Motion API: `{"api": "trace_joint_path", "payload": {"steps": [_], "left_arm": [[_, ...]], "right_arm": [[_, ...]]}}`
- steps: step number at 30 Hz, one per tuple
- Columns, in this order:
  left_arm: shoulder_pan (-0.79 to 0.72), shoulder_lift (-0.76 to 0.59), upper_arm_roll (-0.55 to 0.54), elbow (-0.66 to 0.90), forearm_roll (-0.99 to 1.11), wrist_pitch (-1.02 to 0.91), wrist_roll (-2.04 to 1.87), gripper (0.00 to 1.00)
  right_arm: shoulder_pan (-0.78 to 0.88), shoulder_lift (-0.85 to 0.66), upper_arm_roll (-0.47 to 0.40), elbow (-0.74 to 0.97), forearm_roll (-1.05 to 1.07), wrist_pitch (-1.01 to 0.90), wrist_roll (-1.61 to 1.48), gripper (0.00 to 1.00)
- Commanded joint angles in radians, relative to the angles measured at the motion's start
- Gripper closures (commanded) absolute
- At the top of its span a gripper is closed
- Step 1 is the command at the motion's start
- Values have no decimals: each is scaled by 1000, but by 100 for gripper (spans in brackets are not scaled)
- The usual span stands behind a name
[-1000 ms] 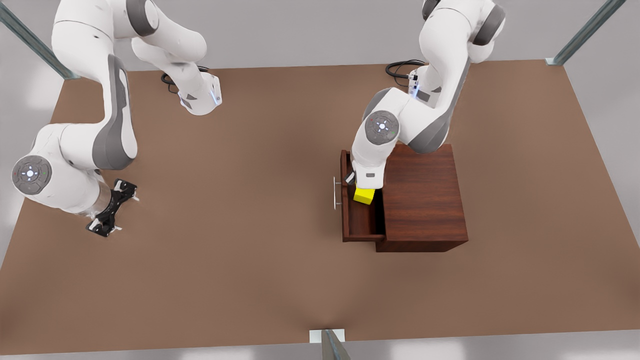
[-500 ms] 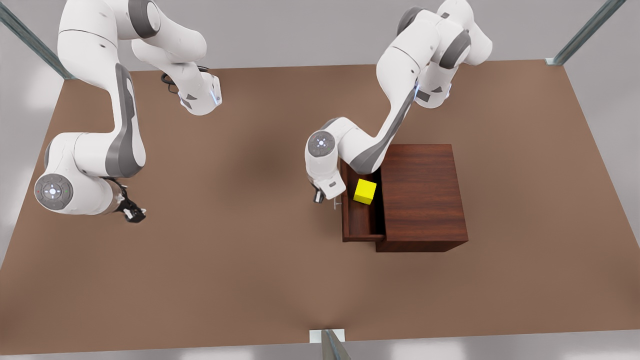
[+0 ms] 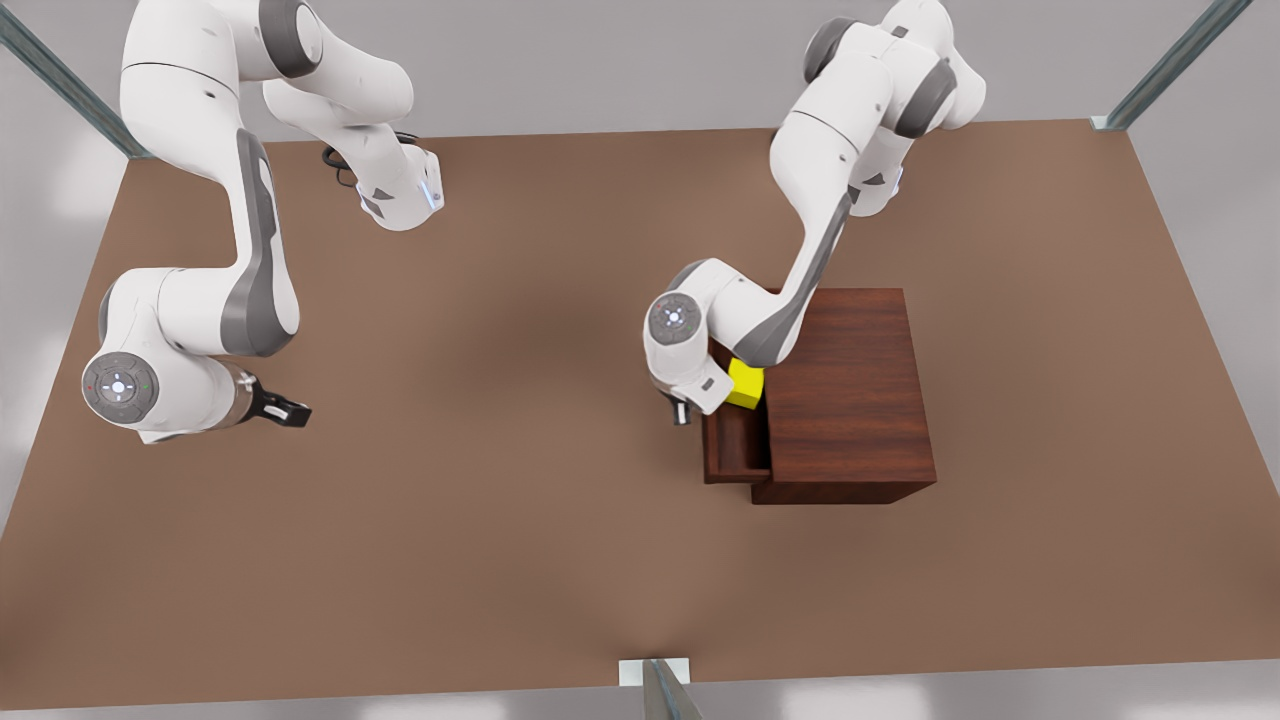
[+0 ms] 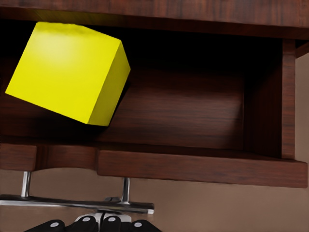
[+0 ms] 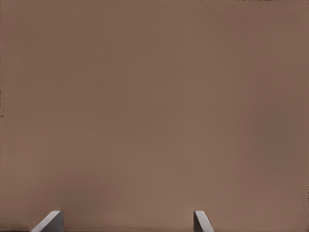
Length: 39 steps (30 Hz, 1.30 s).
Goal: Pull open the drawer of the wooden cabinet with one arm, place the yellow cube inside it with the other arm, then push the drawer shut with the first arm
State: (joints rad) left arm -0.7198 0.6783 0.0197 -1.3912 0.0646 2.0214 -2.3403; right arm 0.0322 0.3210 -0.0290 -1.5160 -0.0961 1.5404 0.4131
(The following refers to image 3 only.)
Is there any yellow block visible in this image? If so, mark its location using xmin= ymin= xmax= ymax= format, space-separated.
xmin=725 ymin=359 xmax=767 ymax=410

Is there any silver frame post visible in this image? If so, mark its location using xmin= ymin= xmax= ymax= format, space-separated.
xmin=0 ymin=8 xmax=153 ymax=161
xmin=1089 ymin=0 xmax=1254 ymax=133
xmin=618 ymin=657 xmax=705 ymax=720

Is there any black cable loop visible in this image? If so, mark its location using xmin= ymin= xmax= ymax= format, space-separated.
xmin=321 ymin=129 xmax=421 ymax=192

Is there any dark wooden drawer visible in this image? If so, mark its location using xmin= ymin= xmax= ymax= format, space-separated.
xmin=701 ymin=338 xmax=774 ymax=487

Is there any dark wooden cabinet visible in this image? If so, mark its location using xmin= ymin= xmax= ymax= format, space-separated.
xmin=750 ymin=288 xmax=939 ymax=506

